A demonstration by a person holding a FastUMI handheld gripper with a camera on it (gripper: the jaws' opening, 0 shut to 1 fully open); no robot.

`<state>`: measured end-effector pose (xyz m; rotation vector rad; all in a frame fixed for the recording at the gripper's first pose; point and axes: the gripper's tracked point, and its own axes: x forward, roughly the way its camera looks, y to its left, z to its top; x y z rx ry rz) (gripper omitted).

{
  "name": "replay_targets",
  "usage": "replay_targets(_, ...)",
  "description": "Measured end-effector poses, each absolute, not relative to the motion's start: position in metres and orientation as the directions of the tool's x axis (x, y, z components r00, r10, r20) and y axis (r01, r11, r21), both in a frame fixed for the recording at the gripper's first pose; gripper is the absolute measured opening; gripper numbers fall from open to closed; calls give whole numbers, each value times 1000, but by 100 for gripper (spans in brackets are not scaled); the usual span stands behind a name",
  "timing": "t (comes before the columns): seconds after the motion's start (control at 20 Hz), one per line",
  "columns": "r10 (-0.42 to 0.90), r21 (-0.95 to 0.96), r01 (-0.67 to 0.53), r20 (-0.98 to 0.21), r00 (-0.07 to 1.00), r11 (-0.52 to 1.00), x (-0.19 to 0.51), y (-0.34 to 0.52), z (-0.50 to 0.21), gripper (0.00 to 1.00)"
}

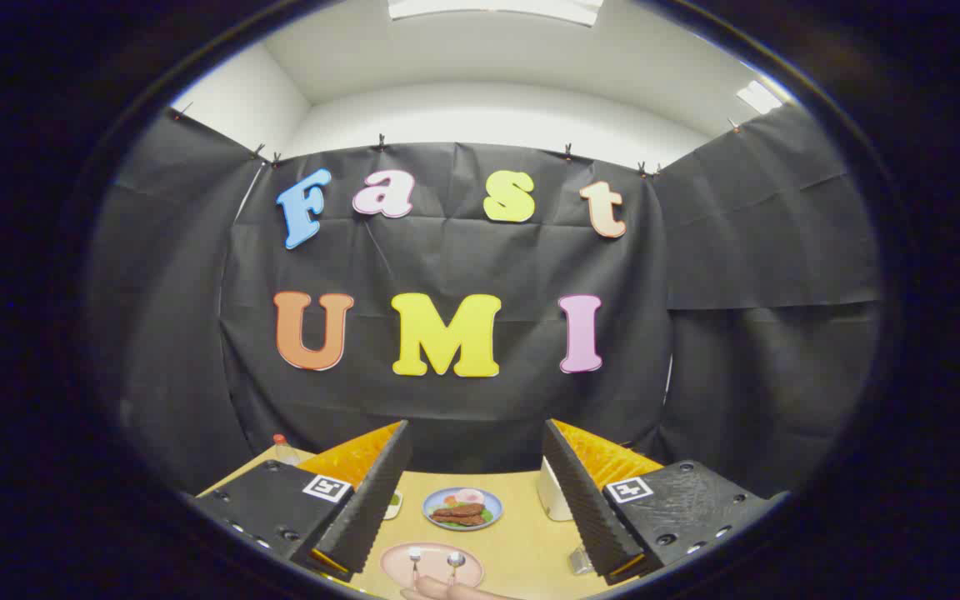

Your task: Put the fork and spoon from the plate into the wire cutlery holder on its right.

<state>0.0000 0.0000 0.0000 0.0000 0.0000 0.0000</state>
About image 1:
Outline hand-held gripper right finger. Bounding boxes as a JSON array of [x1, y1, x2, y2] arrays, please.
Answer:
[[542, 418, 789, 586]]

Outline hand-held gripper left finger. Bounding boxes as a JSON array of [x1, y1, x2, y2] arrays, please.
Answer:
[[192, 419, 413, 583]]

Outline row of small cloth clips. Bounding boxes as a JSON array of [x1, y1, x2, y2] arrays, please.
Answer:
[[172, 100, 743, 180]]

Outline blue plate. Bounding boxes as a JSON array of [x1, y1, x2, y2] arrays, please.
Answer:
[[422, 487, 503, 532]]

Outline small ceiling light panel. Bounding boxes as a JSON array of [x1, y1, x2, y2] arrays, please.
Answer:
[[735, 79, 783, 115]]

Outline large ceiling light panel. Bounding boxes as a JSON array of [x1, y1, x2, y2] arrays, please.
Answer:
[[387, 0, 606, 28]]

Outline pink plate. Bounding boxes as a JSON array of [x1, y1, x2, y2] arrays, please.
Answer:
[[380, 542, 485, 594]]

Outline white toaster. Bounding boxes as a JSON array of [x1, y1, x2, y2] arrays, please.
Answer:
[[537, 457, 574, 523]]

